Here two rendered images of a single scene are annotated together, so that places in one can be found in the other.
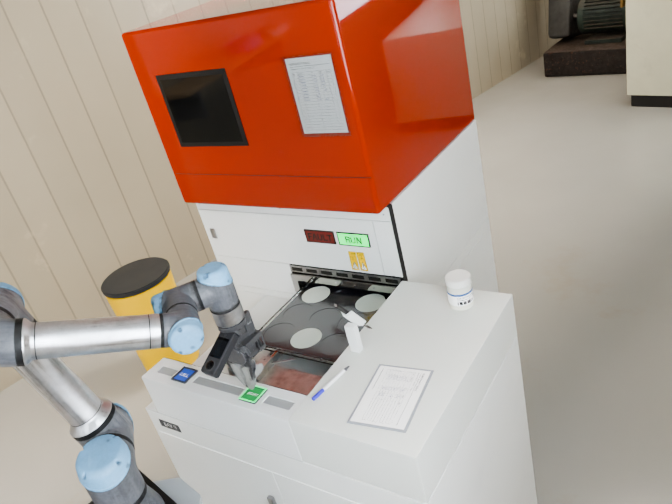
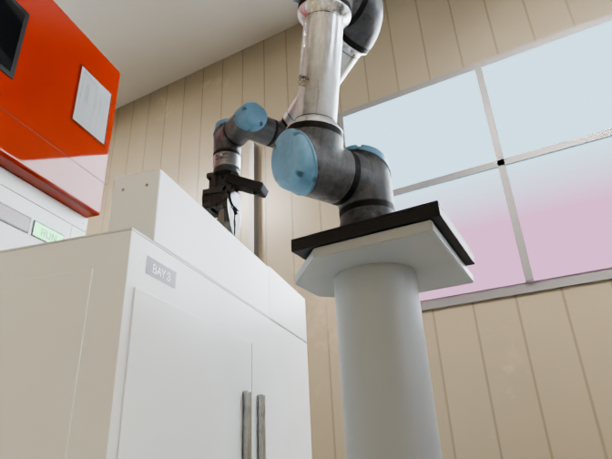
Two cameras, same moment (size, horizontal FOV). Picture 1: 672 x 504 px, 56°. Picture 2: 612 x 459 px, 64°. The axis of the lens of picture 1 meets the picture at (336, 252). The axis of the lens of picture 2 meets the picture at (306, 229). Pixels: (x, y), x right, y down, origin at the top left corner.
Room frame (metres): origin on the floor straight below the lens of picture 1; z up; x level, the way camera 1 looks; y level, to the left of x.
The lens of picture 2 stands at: (1.61, 1.42, 0.49)
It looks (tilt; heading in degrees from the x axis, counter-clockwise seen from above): 24 degrees up; 246
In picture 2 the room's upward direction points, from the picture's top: 3 degrees counter-clockwise
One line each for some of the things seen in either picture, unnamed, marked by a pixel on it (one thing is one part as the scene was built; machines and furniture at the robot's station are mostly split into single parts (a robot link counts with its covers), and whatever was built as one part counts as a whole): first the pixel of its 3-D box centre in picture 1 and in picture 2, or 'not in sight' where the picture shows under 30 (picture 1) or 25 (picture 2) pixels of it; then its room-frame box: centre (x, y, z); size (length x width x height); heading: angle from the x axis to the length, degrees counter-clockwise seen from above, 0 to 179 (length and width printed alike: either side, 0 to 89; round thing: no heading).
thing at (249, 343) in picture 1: (239, 337); (223, 192); (1.34, 0.29, 1.13); 0.09 x 0.08 x 0.12; 141
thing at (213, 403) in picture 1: (226, 404); (206, 260); (1.40, 0.40, 0.89); 0.55 x 0.09 x 0.14; 51
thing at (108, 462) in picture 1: (109, 470); (361, 182); (1.12, 0.64, 1.01); 0.13 x 0.12 x 0.14; 13
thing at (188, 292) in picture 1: (178, 306); (250, 125); (1.29, 0.39, 1.29); 0.11 x 0.11 x 0.08; 13
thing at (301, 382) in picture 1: (284, 381); not in sight; (1.46, 0.24, 0.87); 0.36 x 0.08 x 0.03; 51
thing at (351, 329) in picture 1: (355, 326); not in sight; (1.40, 0.00, 1.03); 0.06 x 0.04 x 0.13; 141
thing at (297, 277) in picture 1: (346, 291); not in sight; (1.81, 0.00, 0.89); 0.44 x 0.02 x 0.10; 51
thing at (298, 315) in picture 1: (325, 318); not in sight; (1.68, 0.09, 0.90); 0.34 x 0.34 x 0.01; 51
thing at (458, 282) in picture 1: (459, 290); not in sight; (1.47, -0.31, 1.01); 0.07 x 0.07 x 0.10
